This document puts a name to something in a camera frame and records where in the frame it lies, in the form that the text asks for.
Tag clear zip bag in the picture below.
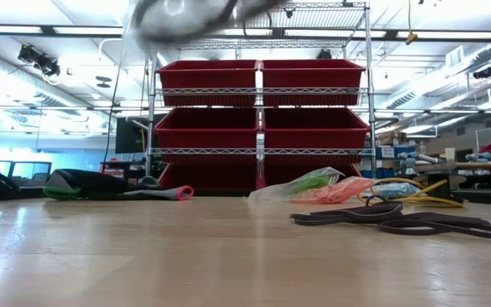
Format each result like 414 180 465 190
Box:
247 165 345 202
290 176 377 206
373 181 421 200
122 0 292 49

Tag green rubber bands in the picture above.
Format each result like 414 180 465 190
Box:
287 174 340 195

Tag orange rubber bands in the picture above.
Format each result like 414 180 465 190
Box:
296 177 374 205

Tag blue rubber bands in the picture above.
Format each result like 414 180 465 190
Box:
376 182 419 200

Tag single dark rubber band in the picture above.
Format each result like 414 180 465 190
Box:
377 211 491 242

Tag pink loop-shaped object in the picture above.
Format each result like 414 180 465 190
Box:
175 184 195 201

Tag dark grey monitor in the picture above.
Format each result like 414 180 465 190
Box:
115 114 161 155

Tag blue storage bin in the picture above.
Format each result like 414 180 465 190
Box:
363 167 401 180

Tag blue bin with white label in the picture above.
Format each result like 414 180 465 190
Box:
375 145 407 160

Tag black bundle with green edge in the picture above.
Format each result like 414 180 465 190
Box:
43 168 195 201

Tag pale blue cylindrical part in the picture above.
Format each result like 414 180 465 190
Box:
465 151 491 165
398 150 442 169

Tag yellow hanging power plug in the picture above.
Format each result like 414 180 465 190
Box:
405 0 419 46

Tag computer monitor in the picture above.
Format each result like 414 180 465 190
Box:
7 160 53 188

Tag chrome wire shelf rack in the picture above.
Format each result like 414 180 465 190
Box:
145 2 378 191

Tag black hanging cable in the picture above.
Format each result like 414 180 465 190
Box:
101 42 127 170

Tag yellow cable coil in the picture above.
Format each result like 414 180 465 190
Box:
355 174 466 209

